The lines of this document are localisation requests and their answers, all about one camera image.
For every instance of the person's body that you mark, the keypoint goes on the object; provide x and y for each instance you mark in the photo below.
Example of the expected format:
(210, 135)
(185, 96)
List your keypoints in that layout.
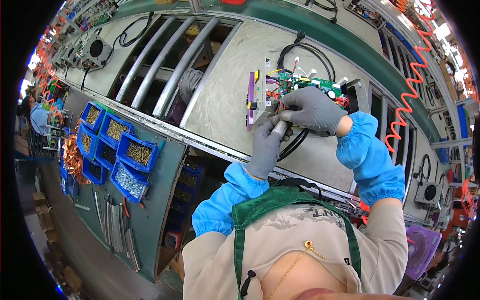
(300, 240)

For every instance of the row of metal strips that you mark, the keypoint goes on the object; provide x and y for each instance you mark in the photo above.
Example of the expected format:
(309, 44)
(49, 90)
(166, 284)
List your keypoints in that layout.
(116, 228)

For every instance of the silver screwdriver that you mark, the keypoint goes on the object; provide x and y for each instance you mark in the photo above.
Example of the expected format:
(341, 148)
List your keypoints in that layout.
(280, 129)

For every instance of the person's left hand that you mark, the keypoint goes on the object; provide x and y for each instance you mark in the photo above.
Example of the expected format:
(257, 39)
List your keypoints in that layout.
(264, 150)

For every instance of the stack of cardboard boxes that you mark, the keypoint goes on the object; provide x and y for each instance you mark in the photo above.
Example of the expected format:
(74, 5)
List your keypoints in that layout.
(45, 217)

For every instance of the person's right fingers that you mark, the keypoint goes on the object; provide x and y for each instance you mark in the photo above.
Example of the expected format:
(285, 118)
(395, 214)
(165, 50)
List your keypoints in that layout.
(294, 96)

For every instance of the shelf of dark bins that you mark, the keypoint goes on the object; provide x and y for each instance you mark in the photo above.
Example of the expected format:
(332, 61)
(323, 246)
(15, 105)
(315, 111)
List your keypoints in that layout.
(185, 195)

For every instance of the gray cloth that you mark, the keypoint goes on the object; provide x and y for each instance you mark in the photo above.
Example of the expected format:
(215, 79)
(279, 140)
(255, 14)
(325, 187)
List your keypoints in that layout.
(190, 84)

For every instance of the metal conveyor rollers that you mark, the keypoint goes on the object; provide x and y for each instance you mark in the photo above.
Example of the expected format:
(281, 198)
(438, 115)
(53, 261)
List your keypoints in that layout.
(168, 67)

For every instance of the purple fan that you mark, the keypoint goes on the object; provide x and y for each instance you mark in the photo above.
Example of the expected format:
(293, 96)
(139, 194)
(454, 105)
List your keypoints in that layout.
(422, 251)

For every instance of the white fan unit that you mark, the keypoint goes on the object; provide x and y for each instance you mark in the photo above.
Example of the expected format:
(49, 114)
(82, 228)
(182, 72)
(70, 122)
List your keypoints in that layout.
(95, 48)
(428, 193)

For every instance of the green circuit board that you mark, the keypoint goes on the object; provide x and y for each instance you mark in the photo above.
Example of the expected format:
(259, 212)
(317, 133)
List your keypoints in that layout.
(300, 81)

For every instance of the person's right hand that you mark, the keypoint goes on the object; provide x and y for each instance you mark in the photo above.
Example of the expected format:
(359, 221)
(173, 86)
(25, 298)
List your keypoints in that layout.
(317, 108)

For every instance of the group of blue screw bins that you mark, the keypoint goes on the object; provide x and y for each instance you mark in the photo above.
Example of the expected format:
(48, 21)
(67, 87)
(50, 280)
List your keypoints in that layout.
(127, 150)

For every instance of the person's left fingers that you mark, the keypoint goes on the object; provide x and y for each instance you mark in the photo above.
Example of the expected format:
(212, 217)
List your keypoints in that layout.
(267, 123)

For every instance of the pile of copper parts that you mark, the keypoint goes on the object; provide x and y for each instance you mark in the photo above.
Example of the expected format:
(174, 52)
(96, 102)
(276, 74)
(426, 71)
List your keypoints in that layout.
(72, 157)

